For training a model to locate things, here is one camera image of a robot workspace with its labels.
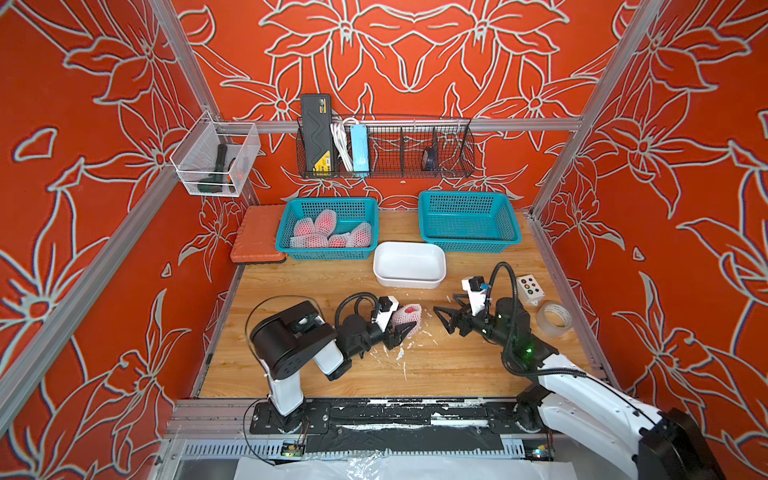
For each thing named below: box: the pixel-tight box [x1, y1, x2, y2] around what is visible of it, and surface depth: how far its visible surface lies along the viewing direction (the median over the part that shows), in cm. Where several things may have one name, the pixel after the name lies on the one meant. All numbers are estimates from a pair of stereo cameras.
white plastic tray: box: [372, 241, 447, 289], surface depth 103 cm
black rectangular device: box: [301, 94, 332, 172], surface depth 89 cm
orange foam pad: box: [230, 204, 287, 264], surface depth 106 cm
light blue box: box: [350, 124, 370, 177], surface depth 92 cm
